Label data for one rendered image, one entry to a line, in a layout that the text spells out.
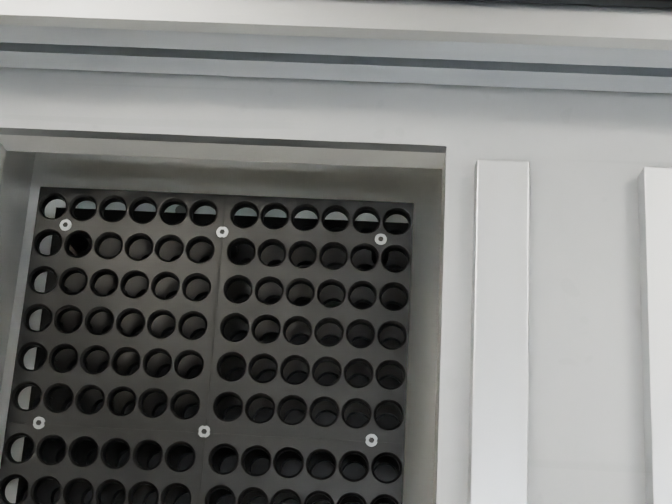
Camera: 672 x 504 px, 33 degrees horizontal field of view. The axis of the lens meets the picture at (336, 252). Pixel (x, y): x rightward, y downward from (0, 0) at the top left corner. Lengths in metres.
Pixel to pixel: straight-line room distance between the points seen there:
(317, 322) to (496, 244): 0.10
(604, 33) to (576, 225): 0.08
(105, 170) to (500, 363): 0.26
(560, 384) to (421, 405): 0.12
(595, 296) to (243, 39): 0.18
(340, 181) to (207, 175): 0.07
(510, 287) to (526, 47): 0.10
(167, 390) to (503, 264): 0.16
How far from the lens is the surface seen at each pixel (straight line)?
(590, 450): 0.47
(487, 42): 0.47
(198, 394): 0.51
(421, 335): 0.58
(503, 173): 0.48
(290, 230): 0.53
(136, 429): 0.51
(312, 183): 0.60
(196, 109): 0.50
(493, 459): 0.45
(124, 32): 0.48
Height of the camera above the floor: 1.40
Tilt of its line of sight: 72 degrees down
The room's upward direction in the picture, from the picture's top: 5 degrees counter-clockwise
